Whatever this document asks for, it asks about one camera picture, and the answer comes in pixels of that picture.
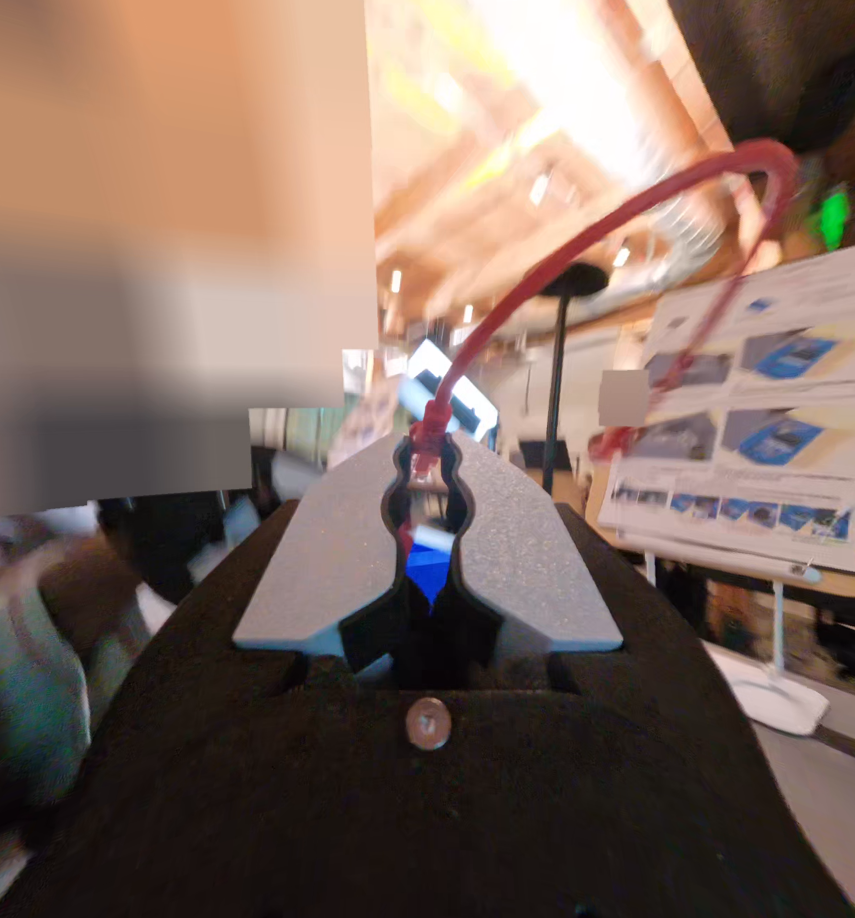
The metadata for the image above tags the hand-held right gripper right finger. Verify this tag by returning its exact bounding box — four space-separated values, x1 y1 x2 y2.
449 432 624 668

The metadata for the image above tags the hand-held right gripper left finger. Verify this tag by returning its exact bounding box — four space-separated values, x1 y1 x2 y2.
231 432 410 674

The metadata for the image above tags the red cable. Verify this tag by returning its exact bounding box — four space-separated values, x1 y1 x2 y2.
395 140 803 555

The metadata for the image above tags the blue device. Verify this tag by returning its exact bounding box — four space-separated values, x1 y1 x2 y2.
406 541 452 612

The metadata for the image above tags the studio light panel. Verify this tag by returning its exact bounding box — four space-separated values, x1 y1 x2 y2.
397 339 500 442

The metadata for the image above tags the instruction board on white stand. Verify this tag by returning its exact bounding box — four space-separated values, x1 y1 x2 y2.
585 240 855 737

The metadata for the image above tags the black round-top pole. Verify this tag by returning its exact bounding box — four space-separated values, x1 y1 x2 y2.
541 262 610 497

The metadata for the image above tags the green exit sign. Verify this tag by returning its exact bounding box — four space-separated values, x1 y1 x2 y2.
818 188 851 252

